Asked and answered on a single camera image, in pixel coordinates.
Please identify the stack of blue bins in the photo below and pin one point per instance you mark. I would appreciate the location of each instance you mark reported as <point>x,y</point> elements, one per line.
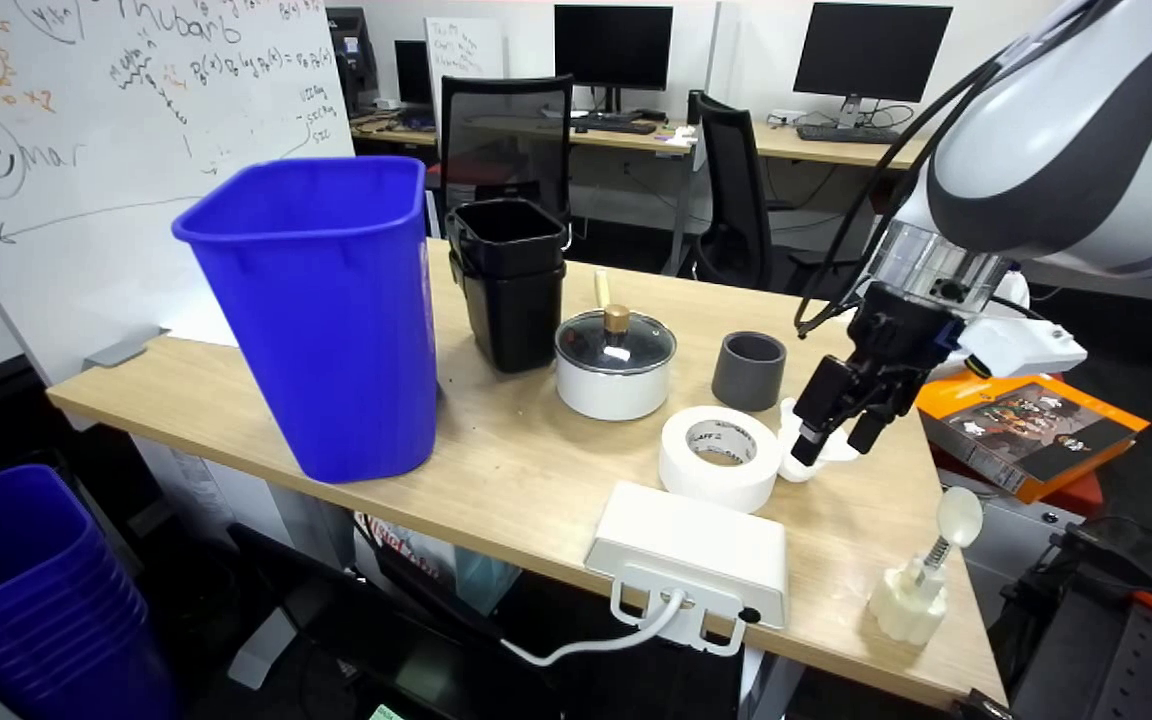
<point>72,629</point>

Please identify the black landfill bin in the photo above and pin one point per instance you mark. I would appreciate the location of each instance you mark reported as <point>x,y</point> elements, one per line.
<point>508,266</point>

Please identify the black computer monitor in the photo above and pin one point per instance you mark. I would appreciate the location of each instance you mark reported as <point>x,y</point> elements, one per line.
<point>869,50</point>
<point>612,45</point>

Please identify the white plastic bag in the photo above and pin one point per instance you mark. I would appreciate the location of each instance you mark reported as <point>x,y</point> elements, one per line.
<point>1004,337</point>

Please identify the orange book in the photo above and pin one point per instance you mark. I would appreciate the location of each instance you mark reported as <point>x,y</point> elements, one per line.
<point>1024,434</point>

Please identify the white power box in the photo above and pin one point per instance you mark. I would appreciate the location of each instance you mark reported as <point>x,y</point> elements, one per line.
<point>724,562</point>

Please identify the black mesh office chair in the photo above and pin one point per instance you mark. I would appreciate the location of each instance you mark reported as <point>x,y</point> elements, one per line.
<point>504,136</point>

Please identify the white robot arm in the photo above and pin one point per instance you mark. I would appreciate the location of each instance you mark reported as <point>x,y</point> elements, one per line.
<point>1039,158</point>

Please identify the grey cup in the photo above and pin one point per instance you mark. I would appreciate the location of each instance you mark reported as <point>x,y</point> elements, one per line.
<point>748,368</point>

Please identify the white pot with glass lid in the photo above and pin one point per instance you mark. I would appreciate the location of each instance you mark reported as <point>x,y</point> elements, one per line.
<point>612,365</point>

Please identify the whiteboard with drawings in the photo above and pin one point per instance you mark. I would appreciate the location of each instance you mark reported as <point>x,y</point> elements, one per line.
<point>120,115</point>

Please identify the black computer monitor right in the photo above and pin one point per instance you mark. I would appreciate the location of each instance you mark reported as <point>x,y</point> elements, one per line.
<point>869,50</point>

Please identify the blue recycling bin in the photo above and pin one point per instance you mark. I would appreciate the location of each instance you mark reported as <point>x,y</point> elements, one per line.
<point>317,270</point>

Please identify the white tape roll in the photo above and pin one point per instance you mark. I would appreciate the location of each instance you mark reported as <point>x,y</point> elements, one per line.
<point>718,458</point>

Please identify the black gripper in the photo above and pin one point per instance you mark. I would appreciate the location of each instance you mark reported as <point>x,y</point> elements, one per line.
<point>893,340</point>

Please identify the white object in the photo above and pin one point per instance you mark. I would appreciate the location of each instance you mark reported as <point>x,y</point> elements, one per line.
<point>834,451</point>

